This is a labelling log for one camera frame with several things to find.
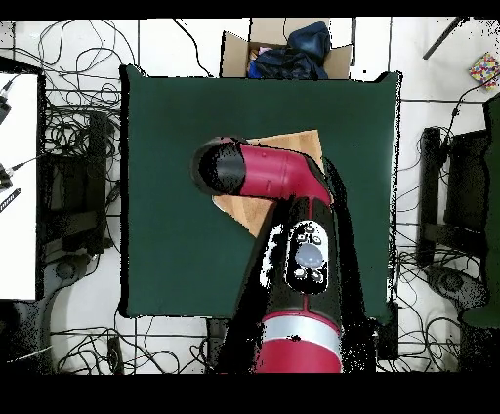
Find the orange terry towel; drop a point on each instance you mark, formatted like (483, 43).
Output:
(250, 213)

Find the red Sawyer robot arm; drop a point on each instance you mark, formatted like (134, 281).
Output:
(273, 172)

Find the colourful dotted item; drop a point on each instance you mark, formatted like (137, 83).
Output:
(484, 70)

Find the dark green table cloth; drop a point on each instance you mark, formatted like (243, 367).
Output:
(175, 254)

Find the cardboard box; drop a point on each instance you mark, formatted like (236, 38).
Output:
(234, 54)

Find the dark blue clothing pile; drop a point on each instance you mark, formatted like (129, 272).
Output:
(297, 58)

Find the black equipment stand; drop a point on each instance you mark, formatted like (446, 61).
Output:
(465, 183)
(74, 187)

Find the black power strip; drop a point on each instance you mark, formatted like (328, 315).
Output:
(115, 355)

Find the white side table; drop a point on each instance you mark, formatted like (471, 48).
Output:
(17, 195)

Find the green covered furniture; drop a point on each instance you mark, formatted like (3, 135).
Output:
(493, 234)

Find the grey metal bar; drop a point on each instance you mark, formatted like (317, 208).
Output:
(443, 38)

